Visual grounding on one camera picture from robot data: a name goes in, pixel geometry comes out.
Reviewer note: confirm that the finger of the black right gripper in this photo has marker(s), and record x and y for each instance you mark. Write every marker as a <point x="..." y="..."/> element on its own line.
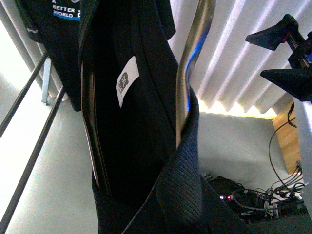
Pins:
<point x="296" y="82"/>
<point x="284" y="31"/>

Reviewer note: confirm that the silver metal clothes hanger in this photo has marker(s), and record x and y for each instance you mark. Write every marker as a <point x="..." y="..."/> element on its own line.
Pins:
<point x="197" y="35"/>

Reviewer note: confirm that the black printed t-shirt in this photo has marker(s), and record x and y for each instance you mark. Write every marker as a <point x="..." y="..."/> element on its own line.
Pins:
<point x="56" y="24"/>
<point x="143" y="183"/>

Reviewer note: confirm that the wooden board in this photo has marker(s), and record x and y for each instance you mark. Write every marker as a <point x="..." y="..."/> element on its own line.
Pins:
<point x="288" y="141"/>

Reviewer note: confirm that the black hanging printed t-shirt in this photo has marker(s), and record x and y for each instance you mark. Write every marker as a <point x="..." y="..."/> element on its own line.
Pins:
<point x="56" y="24"/>

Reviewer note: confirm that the upper metal rack rod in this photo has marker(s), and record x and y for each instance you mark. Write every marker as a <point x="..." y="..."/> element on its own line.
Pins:
<point x="22" y="94"/>

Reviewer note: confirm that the metal rack rod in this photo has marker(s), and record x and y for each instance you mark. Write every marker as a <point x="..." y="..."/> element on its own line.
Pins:
<point x="22" y="94"/>
<point x="30" y="164"/>

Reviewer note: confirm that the lower metal rack rod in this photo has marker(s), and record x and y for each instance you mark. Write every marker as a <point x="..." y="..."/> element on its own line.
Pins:
<point x="30" y="164"/>

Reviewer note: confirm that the grey metal rack frame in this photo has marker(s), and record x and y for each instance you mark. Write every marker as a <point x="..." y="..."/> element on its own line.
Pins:
<point x="45" y="80"/>

